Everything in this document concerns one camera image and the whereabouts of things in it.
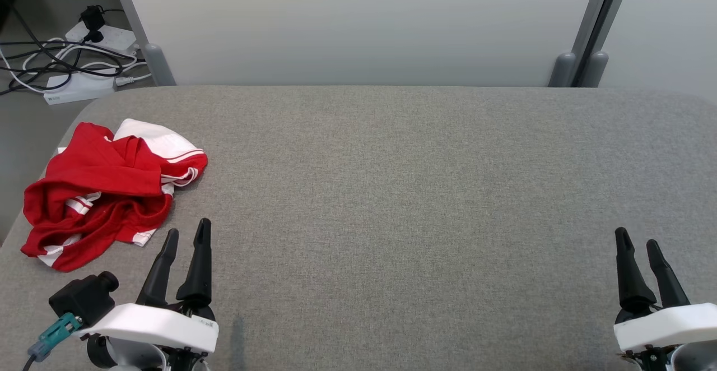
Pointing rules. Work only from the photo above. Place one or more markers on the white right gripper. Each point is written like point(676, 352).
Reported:
point(666, 326)

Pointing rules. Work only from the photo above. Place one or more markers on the black plug adapter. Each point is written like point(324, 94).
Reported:
point(92, 18)

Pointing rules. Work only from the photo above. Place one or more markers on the dark grey partition post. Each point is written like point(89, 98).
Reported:
point(595, 71)

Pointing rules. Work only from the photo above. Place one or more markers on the white power strip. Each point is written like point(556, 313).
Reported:
point(78, 88)
point(115, 37)

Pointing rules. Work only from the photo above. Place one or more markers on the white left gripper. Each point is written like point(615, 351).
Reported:
point(151, 326)

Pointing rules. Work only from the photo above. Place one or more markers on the green left camera connector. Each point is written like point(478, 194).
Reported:
point(56, 334)

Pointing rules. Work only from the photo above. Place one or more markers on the red shorts with white stripes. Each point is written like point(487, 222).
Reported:
point(84, 242)

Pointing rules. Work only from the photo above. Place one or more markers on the white partition panel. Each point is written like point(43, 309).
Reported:
point(358, 23)
point(672, 23)

